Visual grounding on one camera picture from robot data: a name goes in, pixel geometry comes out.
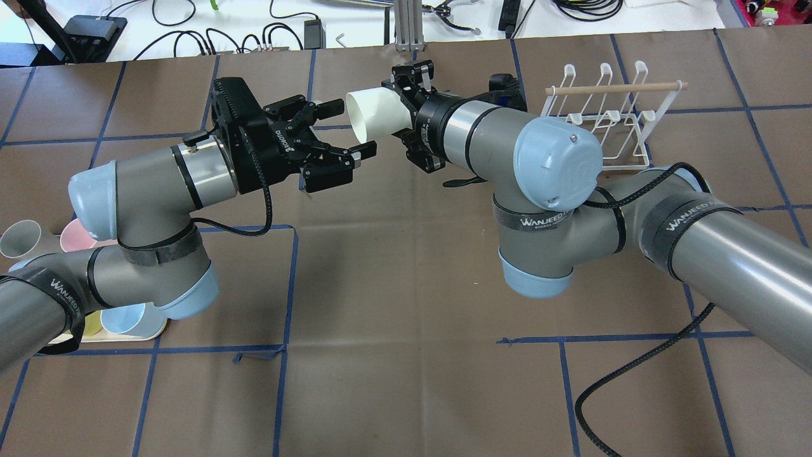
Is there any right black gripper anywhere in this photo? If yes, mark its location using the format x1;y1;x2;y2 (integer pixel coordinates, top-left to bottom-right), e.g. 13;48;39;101
382;61;457;173

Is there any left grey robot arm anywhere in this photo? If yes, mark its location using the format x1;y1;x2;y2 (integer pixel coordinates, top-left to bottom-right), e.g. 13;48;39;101
1;76;377;373

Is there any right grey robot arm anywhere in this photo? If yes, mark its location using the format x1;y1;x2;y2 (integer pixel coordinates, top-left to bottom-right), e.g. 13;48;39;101
382;60;811;371

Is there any white ikea cup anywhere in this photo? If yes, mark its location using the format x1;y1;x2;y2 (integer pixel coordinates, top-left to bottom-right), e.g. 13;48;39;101
345;87;412;143

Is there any wooden rack dowel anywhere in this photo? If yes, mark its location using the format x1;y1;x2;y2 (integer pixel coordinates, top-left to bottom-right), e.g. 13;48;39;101
545;81;688;96

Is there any white wire cup rack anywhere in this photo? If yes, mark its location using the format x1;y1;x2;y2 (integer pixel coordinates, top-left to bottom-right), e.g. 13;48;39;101
540;60;687;171

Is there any cream plastic tray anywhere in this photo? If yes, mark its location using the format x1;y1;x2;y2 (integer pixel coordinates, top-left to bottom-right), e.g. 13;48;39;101
82;319;168;343

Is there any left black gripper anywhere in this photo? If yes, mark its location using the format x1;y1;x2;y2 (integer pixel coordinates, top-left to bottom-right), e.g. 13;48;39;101
211;76;377;194

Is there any grey plastic cup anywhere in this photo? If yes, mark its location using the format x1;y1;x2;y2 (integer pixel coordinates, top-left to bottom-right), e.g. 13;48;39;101
1;220;43;258

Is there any black power adapter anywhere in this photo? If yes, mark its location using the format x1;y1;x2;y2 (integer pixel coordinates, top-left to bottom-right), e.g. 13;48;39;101
303;18;327;50

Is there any yellow plastic cup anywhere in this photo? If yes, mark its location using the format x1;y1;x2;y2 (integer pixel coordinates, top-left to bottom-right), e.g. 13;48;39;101
83;310;102;338

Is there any aluminium frame post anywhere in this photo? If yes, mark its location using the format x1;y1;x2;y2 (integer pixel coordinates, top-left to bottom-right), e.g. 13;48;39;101
393;0;424;51

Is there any light blue cup near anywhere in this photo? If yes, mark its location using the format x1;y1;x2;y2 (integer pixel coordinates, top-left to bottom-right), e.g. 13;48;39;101
100;303;168;339

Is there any pink plastic cup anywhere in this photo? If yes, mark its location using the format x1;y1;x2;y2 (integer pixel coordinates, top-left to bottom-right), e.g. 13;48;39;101
59;219;98;253

